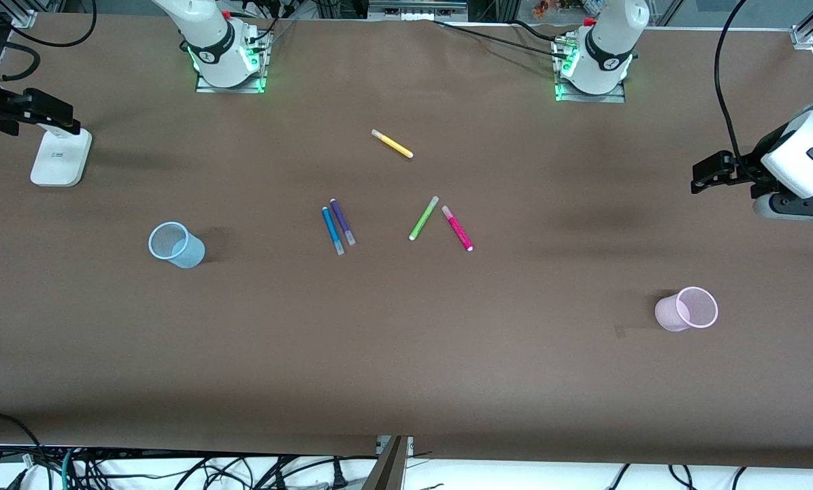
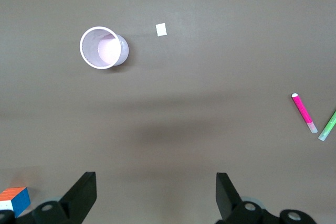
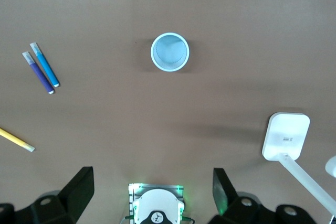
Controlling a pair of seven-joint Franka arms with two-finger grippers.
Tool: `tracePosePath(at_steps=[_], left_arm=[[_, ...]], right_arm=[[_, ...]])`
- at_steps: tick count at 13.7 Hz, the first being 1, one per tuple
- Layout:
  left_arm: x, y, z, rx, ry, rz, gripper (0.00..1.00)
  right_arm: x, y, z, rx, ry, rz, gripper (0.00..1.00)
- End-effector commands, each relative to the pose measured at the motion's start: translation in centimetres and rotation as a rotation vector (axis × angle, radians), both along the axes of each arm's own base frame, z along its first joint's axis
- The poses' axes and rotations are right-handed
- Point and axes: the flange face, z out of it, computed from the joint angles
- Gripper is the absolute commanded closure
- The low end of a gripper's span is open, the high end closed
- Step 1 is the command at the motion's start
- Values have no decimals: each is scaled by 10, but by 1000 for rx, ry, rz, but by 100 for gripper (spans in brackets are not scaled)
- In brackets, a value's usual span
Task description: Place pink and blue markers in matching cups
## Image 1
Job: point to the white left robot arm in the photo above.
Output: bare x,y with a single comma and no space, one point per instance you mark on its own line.
610,41

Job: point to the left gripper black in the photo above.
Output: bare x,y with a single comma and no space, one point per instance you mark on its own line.
747,170

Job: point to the pink marker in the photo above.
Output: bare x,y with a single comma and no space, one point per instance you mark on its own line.
458,229

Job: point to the white power strip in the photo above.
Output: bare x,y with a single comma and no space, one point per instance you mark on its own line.
416,8

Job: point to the purple marker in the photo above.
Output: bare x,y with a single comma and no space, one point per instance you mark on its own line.
341,219

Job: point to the yellow marker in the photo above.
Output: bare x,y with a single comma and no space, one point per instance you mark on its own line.
392,143

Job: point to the blue marker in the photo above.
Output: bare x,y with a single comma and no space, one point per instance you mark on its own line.
332,231

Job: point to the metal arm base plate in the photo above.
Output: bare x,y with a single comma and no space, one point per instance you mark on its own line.
205,87
617,96

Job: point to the translucent pink cup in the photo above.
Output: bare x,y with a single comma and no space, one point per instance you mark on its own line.
668,313

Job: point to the dark metal post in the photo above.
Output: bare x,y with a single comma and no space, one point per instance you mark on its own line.
386,473

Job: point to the translucent blue cup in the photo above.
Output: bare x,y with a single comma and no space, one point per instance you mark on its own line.
190,256

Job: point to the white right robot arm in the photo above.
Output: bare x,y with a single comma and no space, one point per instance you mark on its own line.
209,34

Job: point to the green marker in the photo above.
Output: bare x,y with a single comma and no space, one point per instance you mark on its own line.
423,218

